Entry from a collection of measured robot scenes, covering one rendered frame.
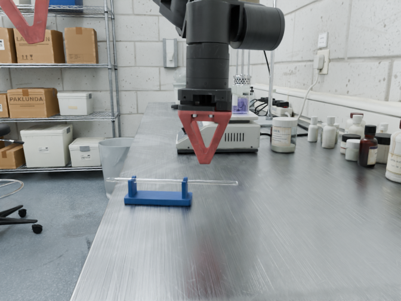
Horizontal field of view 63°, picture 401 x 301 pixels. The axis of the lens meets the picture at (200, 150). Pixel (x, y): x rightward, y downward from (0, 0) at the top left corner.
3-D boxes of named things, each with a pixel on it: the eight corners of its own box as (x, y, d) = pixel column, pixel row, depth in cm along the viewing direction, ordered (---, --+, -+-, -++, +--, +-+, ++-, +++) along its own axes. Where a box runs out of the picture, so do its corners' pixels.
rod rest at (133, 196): (123, 204, 49) (122, 181, 48) (129, 195, 52) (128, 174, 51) (190, 206, 48) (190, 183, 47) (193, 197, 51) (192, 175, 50)
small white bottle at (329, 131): (336, 148, 83) (340, 117, 81) (326, 149, 82) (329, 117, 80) (330, 146, 86) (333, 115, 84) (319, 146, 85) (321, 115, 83)
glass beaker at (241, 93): (250, 117, 78) (251, 82, 76) (227, 117, 78) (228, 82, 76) (250, 114, 83) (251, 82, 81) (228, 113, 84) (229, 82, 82)
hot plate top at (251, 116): (208, 120, 76) (208, 116, 76) (205, 113, 88) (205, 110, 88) (259, 120, 77) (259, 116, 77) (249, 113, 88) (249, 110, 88)
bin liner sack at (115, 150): (98, 203, 236) (93, 147, 226) (105, 187, 268) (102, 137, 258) (145, 200, 240) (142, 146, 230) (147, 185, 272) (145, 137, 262)
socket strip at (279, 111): (279, 117, 137) (280, 107, 136) (253, 107, 176) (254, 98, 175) (292, 117, 138) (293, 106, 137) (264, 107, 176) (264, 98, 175)
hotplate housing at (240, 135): (175, 154, 77) (175, 120, 75) (177, 142, 90) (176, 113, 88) (268, 153, 78) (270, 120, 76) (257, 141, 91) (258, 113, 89)
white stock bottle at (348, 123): (351, 143, 89) (354, 111, 87) (367, 146, 85) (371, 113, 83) (339, 144, 87) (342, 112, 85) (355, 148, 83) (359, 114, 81)
